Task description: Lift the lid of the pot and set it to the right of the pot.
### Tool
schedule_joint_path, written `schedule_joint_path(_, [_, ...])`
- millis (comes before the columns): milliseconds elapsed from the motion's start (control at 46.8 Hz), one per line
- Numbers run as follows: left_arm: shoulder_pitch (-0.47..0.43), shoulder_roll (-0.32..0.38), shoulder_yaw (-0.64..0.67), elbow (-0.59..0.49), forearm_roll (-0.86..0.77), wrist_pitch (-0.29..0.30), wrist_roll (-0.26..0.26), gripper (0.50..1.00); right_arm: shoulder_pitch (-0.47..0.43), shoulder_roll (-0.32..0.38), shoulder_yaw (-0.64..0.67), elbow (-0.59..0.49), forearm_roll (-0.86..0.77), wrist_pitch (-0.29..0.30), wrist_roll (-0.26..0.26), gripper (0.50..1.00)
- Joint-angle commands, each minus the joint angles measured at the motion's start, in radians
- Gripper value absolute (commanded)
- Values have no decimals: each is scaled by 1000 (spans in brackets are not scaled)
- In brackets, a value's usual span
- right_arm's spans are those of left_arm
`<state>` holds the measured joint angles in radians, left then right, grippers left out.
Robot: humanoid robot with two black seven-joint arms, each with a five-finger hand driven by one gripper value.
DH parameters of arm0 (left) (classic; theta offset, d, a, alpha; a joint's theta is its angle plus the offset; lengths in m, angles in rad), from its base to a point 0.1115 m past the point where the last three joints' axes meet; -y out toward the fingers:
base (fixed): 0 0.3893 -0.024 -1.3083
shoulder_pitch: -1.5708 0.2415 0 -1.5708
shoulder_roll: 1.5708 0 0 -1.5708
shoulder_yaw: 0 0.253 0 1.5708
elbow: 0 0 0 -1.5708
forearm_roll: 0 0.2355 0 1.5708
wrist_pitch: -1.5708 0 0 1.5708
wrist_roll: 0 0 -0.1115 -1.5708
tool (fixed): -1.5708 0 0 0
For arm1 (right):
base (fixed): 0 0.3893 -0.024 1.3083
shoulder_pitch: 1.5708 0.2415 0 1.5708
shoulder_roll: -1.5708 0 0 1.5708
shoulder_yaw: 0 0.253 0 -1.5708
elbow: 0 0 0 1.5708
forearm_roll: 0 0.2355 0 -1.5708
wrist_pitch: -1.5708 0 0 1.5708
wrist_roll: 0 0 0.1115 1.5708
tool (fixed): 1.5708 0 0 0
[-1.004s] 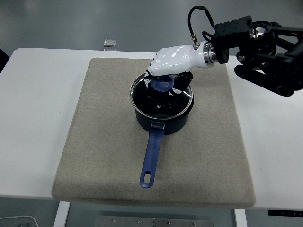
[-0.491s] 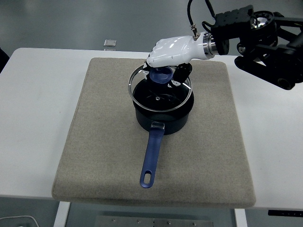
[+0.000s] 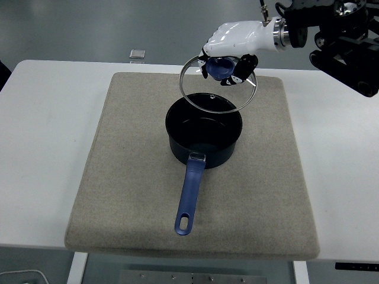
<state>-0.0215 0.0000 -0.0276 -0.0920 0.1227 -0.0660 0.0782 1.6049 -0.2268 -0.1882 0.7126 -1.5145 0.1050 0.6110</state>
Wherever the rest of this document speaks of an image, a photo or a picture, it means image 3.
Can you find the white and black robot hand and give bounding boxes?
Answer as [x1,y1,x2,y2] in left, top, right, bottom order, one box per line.
[197,18,281,88]

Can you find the glass pot lid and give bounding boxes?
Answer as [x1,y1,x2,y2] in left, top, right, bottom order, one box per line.
[179,53,258,115]

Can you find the dark pot with blue handle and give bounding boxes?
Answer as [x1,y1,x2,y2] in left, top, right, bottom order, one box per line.
[165,92,243,237]

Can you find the white table leg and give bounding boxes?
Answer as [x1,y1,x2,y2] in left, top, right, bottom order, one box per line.
[292,260,310,284]
[67,251,89,284]

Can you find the beige fabric mat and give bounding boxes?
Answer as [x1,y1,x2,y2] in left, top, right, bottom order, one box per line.
[64,72,321,261]

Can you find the black table control panel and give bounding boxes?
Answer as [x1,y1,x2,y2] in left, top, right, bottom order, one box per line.
[335,262,379,271]

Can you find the white cable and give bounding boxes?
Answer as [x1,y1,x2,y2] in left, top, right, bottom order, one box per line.
[0,269,49,284]

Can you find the grey metal plate with screws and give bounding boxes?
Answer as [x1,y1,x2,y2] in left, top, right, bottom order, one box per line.
[118,269,267,284]

